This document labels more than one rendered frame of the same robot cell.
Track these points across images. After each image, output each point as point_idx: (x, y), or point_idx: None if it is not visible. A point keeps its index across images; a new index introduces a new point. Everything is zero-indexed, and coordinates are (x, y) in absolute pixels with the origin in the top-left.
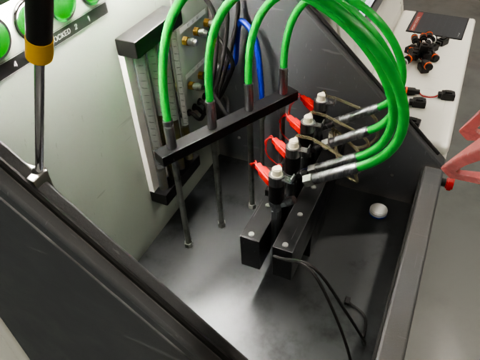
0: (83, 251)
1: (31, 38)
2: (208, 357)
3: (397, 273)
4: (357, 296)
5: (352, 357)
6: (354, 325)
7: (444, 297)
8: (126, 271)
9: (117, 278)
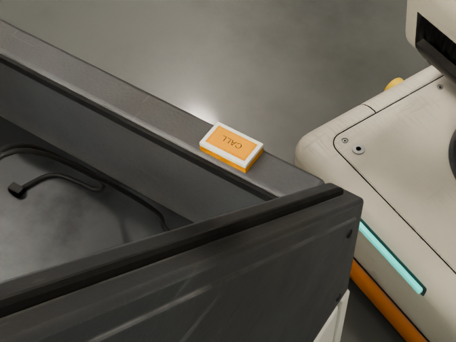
0: (41, 321)
1: None
2: (224, 247)
3: (33, 70)
4: (13, 174)
5: (117, 212)
6: (87, 169)
7: None
8: (89, 275)
9: (101, 295)
